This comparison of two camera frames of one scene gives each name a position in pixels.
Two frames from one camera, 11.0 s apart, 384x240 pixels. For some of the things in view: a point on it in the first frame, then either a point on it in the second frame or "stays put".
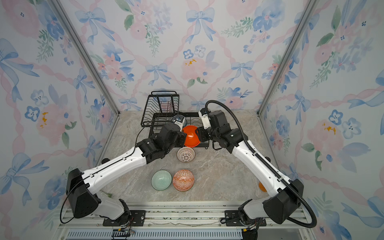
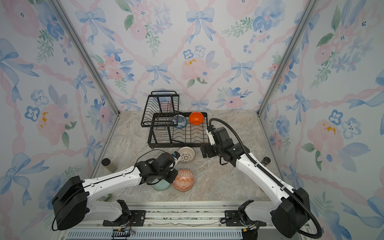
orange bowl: (191, 138) -> (196, 118)
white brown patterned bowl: (186, 154) stays put
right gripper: (201, 132) -> (208, 147)
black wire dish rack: (162, 107) stays put
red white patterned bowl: (183, 180) stays put
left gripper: (182, 139) -> (174, 173)
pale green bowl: (161, 180) stays put
